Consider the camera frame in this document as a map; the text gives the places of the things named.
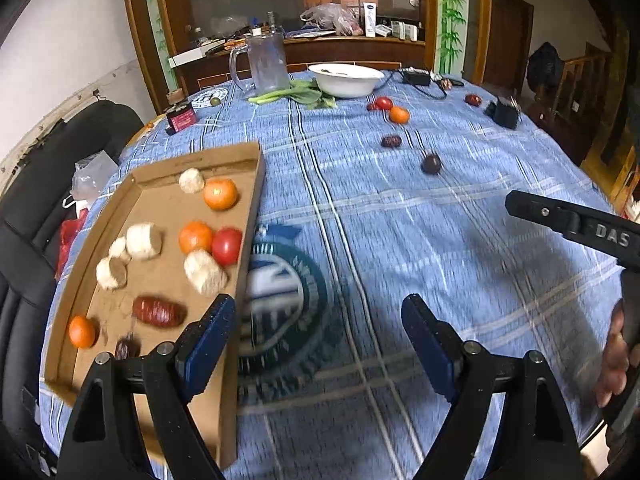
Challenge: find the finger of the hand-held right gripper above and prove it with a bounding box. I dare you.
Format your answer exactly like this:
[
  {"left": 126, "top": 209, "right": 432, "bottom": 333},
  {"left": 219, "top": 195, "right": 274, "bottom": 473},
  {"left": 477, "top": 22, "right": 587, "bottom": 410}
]
[{"left": 505, "top": 190, "right": 583, "bottom": 241}]

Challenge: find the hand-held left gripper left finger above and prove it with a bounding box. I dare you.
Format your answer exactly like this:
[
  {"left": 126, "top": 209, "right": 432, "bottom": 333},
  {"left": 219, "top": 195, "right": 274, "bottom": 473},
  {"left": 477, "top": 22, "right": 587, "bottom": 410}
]
[{"left": 57, "top": 292, "right": 238, "bottom": 480}]

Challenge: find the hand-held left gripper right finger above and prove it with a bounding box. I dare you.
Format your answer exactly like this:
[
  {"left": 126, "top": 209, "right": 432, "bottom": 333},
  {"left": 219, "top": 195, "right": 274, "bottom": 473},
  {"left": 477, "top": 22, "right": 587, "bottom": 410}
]
[{"left": 400, "top": 294, "right": 586, "bottom": 480}]

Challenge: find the reddish-brown sweet potato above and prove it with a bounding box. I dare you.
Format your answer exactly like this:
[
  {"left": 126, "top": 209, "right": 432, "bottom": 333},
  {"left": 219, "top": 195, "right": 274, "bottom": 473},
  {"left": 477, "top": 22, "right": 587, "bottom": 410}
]
[{"left": 132, "top": 296, "right": 188, "bottom": 329}]

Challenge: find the cardboard box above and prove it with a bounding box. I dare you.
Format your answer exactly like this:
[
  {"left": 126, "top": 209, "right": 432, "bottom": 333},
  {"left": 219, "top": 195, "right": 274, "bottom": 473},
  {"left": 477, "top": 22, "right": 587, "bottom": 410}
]
[{"left": 42, "top": 141, "right": 266, "bottom": 468}]

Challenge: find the beige garlic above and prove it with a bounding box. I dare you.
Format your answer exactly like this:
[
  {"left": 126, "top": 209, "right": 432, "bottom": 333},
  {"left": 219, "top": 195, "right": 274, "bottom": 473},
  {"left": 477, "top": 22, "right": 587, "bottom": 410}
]
[{"left": 178, "top": 168, "right": 206, "bottom": 194}]

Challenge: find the person's right hand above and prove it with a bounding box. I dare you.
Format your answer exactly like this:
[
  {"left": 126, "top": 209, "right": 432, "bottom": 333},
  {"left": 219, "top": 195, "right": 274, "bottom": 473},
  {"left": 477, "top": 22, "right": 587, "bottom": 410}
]
[{"left": 595, "top": 300, "right": 633, "bottom": 409}]

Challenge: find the black device on table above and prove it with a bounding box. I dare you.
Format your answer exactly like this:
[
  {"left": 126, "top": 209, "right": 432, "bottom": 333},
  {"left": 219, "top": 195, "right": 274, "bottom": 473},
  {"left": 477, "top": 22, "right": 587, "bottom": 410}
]
[{"left": 484, "top": 97, "right": 522, "bottom": 131}]

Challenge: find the wooden stair railing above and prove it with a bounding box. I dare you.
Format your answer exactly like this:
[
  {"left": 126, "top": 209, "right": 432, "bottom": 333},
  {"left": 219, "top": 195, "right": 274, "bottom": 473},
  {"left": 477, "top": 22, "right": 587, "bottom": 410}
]
[{"left": 535, "top": 42, "right": 631, "bottom": 161}]

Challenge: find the blue plaid tablecloth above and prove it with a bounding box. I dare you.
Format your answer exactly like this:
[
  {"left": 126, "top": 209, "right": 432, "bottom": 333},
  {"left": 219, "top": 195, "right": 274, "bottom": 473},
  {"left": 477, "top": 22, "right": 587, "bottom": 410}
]
[{"left": 40, "top": 71, "right": 631, "bottom": 480}]

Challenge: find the black hanging bag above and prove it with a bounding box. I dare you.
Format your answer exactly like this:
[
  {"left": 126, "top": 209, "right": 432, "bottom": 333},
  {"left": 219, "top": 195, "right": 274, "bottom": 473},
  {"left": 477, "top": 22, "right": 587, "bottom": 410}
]
[{"left": 527, "top": 42, "right": 567, "bottom": 91}]

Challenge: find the red plastic bag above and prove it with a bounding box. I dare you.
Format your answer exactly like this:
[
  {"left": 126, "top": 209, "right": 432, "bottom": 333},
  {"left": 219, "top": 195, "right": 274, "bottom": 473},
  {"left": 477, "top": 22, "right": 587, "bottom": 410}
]
[{"left": 54, "top": 207, "right": 91, "bottom": 281}]

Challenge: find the wooden door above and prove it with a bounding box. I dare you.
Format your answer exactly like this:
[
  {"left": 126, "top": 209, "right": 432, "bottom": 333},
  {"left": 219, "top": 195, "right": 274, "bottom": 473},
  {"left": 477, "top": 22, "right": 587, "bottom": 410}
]
[{"left": 490, "top": 0, "right": 535, "bottom": 101}]

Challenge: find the clear plastic bag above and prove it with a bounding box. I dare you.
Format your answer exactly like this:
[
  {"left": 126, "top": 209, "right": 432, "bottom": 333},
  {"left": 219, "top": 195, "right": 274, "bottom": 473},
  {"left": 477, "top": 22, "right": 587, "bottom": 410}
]
[{"left": 70, "top": 150, "right": 121, "bottom": 201}]

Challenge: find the black leather sofa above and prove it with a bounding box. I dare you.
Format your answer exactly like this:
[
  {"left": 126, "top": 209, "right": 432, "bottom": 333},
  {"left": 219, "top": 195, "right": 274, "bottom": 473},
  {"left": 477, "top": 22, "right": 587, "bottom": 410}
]
[{"left": 0, "top": 100, "right": 146, "bottom": 480}]

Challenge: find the small dark red box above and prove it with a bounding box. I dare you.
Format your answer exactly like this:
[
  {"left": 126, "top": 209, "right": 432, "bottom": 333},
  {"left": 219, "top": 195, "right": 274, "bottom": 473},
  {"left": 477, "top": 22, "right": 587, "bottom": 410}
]
[{"left": 165, "top": 102, "right": 197, "bottom": 136}]

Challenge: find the white bowl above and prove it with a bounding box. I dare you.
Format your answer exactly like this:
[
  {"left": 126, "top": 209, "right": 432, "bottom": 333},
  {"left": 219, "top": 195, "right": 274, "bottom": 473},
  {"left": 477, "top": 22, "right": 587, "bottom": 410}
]
[{"left": 308, "top": 63, "right": 386, "bottom": 99}]

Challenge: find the green leafy vegetable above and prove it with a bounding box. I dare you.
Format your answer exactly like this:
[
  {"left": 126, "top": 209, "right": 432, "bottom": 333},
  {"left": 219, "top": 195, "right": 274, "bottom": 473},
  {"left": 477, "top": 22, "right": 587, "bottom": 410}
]
[{"left": 247, "top": 79, "right": 338, "bottom": 110}]

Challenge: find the wooden cabinet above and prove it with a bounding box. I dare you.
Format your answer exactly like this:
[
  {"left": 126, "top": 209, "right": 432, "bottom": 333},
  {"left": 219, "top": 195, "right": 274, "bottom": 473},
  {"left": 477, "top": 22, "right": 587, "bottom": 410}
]
[{"left": 122, "top": 0, "right": 493, "bottom": 111}]

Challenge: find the crumpled plastic bag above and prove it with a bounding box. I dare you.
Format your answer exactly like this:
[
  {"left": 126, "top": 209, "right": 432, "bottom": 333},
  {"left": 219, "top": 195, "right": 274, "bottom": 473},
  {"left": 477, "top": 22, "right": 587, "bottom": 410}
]
[{"left": 300, "top": 3, "right": 362, "bottom": 37}]

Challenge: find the glass pitcher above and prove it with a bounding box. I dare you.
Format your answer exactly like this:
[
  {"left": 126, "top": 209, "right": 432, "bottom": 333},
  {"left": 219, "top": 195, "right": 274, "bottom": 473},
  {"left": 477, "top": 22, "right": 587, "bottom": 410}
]
[{"left": 228, "top": 34, "right": 291, "bottom": 95}]

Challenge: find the white flat box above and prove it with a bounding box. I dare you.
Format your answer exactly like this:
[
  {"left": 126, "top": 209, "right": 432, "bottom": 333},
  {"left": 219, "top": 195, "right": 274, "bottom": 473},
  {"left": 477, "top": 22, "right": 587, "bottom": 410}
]
[{"left": 168, "top": 47, "right": 208, "bottom": 68}]

